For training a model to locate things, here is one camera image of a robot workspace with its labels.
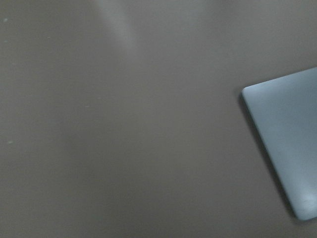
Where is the grey laptop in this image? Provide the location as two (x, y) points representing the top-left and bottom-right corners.
(241, 68), (317, 221)

